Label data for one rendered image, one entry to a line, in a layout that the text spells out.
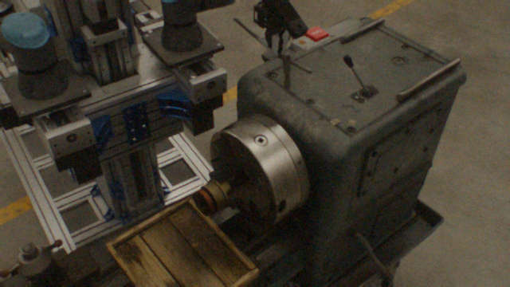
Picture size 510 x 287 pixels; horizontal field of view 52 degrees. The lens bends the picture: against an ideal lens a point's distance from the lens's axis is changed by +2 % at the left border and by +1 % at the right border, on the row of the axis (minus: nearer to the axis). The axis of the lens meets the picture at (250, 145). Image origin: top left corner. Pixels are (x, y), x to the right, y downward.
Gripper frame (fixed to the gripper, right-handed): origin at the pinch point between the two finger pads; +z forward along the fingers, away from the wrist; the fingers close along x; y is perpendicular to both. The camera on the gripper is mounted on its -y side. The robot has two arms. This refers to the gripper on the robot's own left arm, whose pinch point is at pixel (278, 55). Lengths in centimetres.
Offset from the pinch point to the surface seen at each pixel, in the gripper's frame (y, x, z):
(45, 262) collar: -7, 79, 21
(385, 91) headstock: -23.7, -21.2, 9.1
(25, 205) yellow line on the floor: 123, 65, 135
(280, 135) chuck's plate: -16.7, 13.2, 11.5
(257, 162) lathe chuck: -19.2, 23.5, 13.4
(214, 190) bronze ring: -13.3, 33.7, 22.5
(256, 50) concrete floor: 159, -127, 135
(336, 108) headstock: -20.1, -4.7, 9.1
